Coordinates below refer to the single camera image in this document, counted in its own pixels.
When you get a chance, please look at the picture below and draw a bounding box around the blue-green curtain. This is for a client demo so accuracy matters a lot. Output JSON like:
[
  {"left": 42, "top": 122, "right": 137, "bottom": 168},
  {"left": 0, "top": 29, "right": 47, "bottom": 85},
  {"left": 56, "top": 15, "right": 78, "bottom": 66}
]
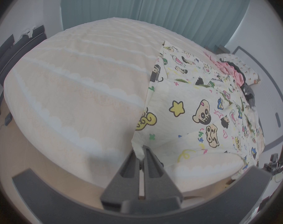
[{"left": 61, "top": 0, "right": 251, "bottom": 49}]

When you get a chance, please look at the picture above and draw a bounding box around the black garment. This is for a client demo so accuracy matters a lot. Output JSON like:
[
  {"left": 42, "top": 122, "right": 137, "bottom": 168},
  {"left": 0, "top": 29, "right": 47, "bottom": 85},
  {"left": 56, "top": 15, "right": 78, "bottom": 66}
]
[{"left": 220, "top": 58, "right": 244, "bottom": 79}]

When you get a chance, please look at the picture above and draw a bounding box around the pink garment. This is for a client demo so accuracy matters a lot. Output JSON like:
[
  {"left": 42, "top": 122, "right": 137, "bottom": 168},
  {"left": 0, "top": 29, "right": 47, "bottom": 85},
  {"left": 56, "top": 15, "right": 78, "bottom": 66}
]
[{"left": 203, "top": 51, "right": 246, "bottom": 84}]

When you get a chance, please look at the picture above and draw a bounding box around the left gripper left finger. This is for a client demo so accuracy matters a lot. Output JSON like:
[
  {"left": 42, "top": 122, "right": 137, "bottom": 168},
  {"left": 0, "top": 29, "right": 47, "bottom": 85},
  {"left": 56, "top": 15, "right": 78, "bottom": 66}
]
[{"left": 100, "top": 149, "right": 140, "bottom": 212}]

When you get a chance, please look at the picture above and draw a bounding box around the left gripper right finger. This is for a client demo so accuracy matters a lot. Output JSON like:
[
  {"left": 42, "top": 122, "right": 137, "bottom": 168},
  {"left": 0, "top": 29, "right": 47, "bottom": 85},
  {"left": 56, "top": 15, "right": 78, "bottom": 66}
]
[{"left": 143, "top": 146, "right": 183, "bottom": 206}]

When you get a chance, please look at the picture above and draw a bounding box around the bed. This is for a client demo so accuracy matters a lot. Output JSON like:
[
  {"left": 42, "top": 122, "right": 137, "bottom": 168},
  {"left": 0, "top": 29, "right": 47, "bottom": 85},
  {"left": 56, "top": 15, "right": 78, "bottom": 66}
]
[{"left": 3, "top": 16, "right": 283, "bottom": 199}]

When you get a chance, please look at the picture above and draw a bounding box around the white printed pyjama top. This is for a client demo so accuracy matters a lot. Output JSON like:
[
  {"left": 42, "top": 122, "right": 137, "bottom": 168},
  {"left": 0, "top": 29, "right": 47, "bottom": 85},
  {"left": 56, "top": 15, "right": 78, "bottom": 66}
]
[{"left": 132, "top": 41, "right": 265, "bottom": 175}]

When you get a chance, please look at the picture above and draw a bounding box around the white printed pillow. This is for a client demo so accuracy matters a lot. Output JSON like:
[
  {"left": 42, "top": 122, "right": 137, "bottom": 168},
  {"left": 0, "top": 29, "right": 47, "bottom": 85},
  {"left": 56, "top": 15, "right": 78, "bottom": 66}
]
[{"left": 217, "top": 54, "right": 261, "bottom": 85}]

